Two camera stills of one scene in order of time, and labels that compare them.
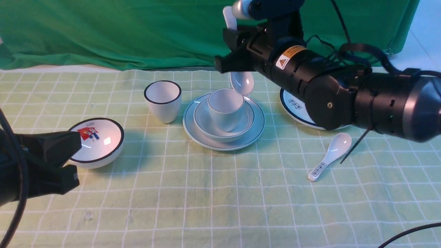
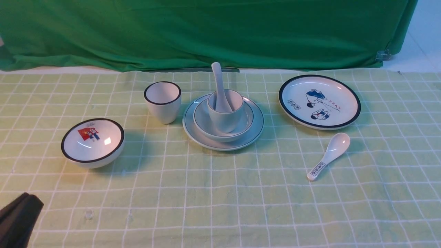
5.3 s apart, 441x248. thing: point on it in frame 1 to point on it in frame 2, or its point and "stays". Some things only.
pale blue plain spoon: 243,82 to 221,105
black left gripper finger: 50,149 to 17,219
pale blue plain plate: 193,134 stays
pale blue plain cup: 226,105 stays
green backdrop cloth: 147,35 stays
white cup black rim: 164,97 stays
